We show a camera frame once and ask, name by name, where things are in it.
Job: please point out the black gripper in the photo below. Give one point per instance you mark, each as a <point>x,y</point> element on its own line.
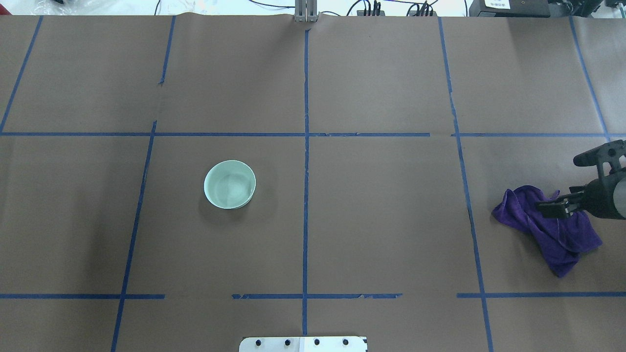
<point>605,198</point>

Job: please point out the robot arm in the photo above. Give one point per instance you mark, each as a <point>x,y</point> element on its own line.
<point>604,197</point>

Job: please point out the black computer box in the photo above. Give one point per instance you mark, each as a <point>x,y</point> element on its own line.
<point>510,8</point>

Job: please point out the purple cloth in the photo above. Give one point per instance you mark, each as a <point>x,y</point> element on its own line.
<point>561,241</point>

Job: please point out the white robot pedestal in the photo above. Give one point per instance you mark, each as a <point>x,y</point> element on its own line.
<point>304,344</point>

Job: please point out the mint green bowl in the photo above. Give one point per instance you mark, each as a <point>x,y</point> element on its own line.
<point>229,185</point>

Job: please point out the aluminium frame post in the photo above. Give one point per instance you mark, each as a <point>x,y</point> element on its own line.
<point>306,11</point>

